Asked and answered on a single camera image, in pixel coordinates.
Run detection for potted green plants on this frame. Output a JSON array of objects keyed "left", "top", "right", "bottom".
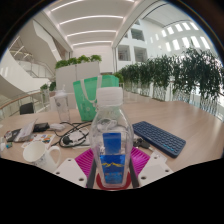
[{"left": 39, "top": 81, "right": 58, "bottom": 104}]

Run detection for green tote bag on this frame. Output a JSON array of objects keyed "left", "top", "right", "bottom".
[{"left": 72, "top": 74, "right": 120, "bottom": 122}]

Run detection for white power adapter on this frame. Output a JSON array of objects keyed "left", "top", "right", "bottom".
[{"left": 49, "top": 123, "right": 66, "bottom": 132}]

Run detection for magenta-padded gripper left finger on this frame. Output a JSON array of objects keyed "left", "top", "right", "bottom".
[{"left": 53, "top": 148, "right": 98, "bottom": 189}]

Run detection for clear white-lidded shaker bottle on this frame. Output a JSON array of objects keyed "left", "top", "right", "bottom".
[{"left": 53, "top": 84, "right": 72, "bottom": 124}]

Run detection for dark blue keyboard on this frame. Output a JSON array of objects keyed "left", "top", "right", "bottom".
[{"left": 132, "top": 120, "right": 187, "bottom": 159}]

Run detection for white cabinet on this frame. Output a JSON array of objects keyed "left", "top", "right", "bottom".
[{"left": 54, "top": 60, "right": 102, "bottom": 93}]

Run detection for black power adapter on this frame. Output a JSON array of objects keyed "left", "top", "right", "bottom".
[{"left": 33, "top": 122, "right": 51, "bottom": 133}]

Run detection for green plants on cabinet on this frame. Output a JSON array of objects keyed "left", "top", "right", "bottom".
[{"left": 54, "top": 54, "right": 103, "bottom": 70}]

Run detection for ceiling light strips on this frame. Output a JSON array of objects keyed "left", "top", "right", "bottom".
[{"left": 49, "top": 0, "right": 136, "bottom": 48}]

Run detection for green plant hedge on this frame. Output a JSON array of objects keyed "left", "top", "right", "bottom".
[{"left": 113, "top": 46, "right": 224, "bottom": 118}]

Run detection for black cables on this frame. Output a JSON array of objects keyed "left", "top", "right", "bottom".
[{"left": 49, "top": 121, "right": 93, "bottom": 149}]

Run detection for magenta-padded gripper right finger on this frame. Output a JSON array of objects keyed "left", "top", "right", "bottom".
[{"left": 128, "top": 146, "right": 174, "bottom": 188}]

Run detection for black chair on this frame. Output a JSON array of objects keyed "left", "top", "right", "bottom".
[{"left": 19, "top": 101, "right": 35, "bottom": 116}]

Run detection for glass balcony railing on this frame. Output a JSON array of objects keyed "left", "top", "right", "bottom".
[{"left": 0, "top": 89, "right": 44, "bottom": 118}]

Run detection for colourful sticker sheet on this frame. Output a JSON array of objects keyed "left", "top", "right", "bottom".
[{"left": 21, "top": 133, "right": 56, "bottom": 149}]

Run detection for black wallet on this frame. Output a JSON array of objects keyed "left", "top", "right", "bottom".
[{"left": 6, "top": 128, "right": 23, "bottom": 143}]

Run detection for clear blue-labelled water bottle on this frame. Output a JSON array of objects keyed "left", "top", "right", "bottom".
[{"left": 89, "top": 86, "right": 135, "bottom": 188}]

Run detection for white plastic packet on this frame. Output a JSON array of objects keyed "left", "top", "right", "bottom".
[{"left": 149, "top": 149, "right": 168, "bottom": 164}]

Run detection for white mug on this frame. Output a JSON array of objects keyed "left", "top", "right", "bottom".
[{"left": 22, "top": 140, "right": 62, "bottom": 174}]

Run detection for white paper booklet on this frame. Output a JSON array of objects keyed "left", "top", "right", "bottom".
[{"left": 13, "top": 119, "right": 38, "bottom": 144}]

